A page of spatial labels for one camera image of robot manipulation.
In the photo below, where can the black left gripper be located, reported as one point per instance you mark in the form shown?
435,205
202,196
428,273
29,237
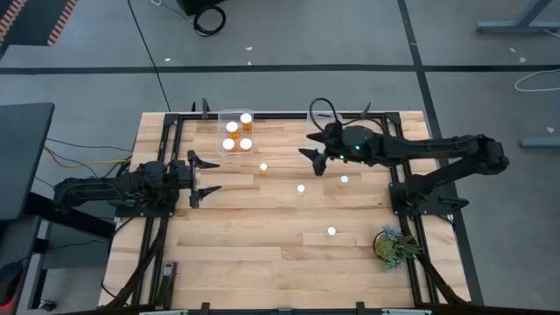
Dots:
193,179

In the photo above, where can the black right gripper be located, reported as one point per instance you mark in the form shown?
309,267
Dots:
354,146

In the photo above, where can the small pale yellow pill bottle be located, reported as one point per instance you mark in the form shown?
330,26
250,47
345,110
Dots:
300,188
331,231
344,179

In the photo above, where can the small orange pill bottle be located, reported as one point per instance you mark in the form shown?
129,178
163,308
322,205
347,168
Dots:
263,167

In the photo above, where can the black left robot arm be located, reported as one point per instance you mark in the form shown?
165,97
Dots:
96,190

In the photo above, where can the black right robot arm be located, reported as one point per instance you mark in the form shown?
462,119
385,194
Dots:
437,146

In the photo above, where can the black rectangular device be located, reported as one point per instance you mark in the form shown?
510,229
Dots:
168,273

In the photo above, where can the small potted succulent plant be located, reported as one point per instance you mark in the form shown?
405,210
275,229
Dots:
387,247

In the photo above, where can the silver aluminium extrusion bar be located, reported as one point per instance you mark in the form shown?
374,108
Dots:
407,312
164,312

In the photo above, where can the black box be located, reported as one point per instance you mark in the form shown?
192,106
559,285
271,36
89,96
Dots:
192,5

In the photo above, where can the black desk top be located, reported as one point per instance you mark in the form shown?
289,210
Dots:
22,162

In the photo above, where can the black computer mouse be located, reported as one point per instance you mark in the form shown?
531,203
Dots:
46,305

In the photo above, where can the grey metal table foot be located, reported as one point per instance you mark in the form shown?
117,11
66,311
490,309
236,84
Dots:
540,142
516,27

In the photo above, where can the black mat with striped edge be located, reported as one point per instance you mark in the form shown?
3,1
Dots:
30,22

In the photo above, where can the black metal table frame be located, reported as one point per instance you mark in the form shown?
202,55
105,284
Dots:
284,116

